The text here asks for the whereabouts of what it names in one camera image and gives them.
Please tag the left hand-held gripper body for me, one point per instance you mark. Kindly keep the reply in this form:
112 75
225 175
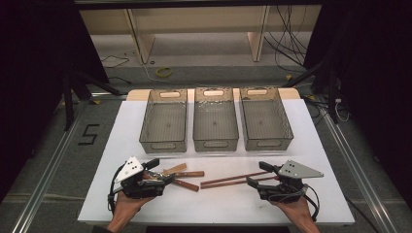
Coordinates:
136 187

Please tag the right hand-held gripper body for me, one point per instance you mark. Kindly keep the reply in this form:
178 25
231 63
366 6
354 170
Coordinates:
288 189

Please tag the brown wooden chopstick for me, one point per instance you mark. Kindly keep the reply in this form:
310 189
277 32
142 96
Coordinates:
233 183
233 178

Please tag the light wooden stick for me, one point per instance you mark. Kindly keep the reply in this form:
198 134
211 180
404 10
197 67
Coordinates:
191 173

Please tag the translucent grey plastic bin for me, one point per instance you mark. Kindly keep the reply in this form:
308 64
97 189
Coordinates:
215 124
264 123
165 124

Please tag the person's right hand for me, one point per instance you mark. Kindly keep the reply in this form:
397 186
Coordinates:
299 210

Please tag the person's left hand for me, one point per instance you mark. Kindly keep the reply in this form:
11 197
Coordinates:
124 208

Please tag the white table mat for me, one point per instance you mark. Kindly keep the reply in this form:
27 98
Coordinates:
226 207

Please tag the yellow tape piece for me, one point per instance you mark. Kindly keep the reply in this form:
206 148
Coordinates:
96 102
288 77

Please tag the yellow tape roll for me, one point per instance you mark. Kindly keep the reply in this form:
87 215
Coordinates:
157 72

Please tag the black tripod stand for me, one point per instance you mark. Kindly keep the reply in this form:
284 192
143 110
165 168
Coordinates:
332 97
68 103

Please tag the black curtain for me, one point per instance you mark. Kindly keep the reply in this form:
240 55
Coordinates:
382 64
32 64

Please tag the aluminium floor rail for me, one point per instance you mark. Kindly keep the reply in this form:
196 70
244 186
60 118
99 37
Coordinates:
48 171
356 171

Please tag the light wooden desk frame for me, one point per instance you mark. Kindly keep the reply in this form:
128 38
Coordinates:
142 39

